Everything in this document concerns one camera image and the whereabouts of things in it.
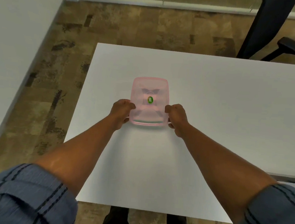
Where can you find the blue striped shirt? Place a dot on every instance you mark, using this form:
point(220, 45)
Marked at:
point(23, 197)

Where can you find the pink plastic lid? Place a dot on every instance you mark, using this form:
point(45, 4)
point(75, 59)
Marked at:
point(152, 85)

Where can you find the person's right forearm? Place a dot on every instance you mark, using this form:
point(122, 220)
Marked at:
point(226, 178)

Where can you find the black office chair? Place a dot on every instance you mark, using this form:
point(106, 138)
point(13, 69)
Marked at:
point(266, 28)

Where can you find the black trousers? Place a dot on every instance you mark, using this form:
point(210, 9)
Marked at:
point(115, 223)

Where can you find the person's left forearm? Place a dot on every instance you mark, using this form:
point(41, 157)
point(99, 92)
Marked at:
point(77, 158)

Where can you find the green striped towel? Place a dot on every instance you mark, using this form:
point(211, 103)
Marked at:
point(146, 121)

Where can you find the clear plastic container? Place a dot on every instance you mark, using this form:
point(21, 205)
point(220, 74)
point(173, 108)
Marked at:
point(146, 125)

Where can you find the person's right hand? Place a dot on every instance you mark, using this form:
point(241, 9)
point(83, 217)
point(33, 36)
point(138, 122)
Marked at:
point(178, 120)

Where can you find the person's left hand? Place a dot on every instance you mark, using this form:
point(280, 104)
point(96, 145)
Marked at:
point(119, 113)

